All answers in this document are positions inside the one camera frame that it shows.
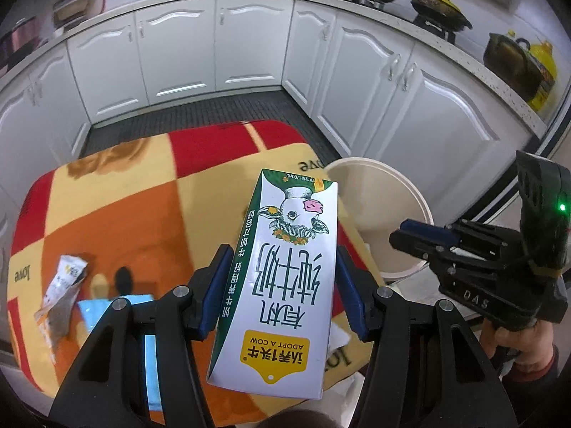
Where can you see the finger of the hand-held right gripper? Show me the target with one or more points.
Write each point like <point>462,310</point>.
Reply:
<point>428,231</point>
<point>415,245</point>

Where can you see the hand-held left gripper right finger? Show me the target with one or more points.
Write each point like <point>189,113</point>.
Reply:
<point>352,303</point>

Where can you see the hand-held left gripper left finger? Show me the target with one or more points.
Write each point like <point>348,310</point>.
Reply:
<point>214,294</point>

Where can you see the cream plastic bin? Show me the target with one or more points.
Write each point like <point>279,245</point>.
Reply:
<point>379,196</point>

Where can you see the white green milk carton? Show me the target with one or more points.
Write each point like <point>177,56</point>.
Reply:
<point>276,285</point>

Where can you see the person's right forearm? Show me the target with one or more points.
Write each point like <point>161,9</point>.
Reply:
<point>535,372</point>

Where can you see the person's right hand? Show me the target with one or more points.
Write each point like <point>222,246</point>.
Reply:
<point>537,343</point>

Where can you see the white paper piece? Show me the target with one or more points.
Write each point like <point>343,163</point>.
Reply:
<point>339,341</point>

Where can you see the light blue packet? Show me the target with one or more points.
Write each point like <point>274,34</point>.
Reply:
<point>96,312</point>

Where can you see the torn snack wrapper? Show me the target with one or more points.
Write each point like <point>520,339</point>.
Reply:
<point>60,294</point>

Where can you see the dark ribbed floor mat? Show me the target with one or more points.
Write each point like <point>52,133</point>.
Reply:
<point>200,111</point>

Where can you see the dark pot with yellow kettle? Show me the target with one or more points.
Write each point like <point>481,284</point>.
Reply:
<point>513,62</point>

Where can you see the yellow wok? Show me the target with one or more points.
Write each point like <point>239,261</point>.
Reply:
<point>441,6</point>

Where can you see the gas stove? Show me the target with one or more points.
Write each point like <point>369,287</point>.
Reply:
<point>370,2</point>

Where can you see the white base cabinets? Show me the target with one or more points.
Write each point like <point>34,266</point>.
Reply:
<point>250,44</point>

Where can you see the pink cooking pot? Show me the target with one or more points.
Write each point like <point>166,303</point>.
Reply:
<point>20,35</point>

